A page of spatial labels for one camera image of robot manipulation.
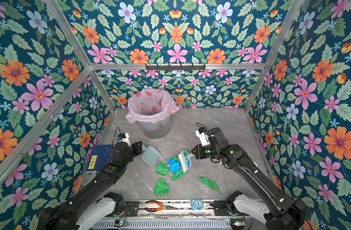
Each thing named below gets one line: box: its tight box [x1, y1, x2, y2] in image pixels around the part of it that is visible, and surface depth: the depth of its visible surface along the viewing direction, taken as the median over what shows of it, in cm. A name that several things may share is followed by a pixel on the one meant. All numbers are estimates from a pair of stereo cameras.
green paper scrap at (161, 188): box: [153, 178, 170, 198], surface depth 82 cm
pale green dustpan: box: [141, 143, 162, 170], surface depth 92 cm
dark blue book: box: [85, 144, 113, 173], surface depth 93 cm
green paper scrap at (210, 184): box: [197, 176, 219, 191], surface depth 83 cm
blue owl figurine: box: [190, 198, 204, 211], surface depth 75 cm
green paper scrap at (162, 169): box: [155, 161, 171, 176], surface depth 89 cm
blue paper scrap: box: [166, 158, 181, 174], surface depth 89 cm
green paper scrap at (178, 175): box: [171, 168, 188, 182], surface depth 86 cm
